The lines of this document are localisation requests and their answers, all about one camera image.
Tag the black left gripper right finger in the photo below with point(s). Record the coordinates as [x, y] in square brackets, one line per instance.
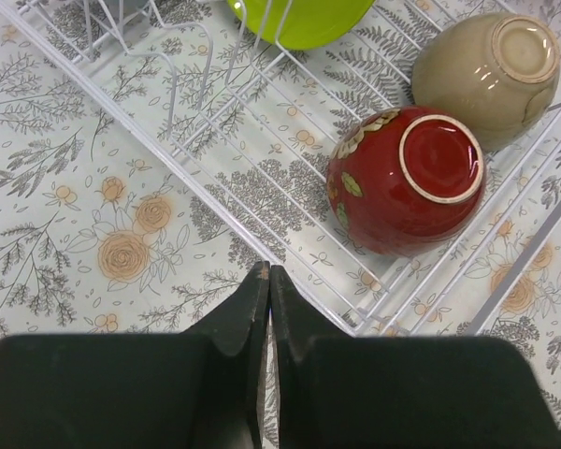
[338, 391]

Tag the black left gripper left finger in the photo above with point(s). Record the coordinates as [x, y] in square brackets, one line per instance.
[200, 388]

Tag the dark red bowl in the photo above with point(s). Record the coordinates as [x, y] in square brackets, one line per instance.
[406, 180]

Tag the beige ceramic bowl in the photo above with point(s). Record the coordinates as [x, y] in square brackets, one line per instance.
[496, 73]

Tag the lime green plate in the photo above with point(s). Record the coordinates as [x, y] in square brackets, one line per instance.
[300, 24]

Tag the grey ceramic mug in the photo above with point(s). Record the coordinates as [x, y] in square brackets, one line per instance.
[125, 7]

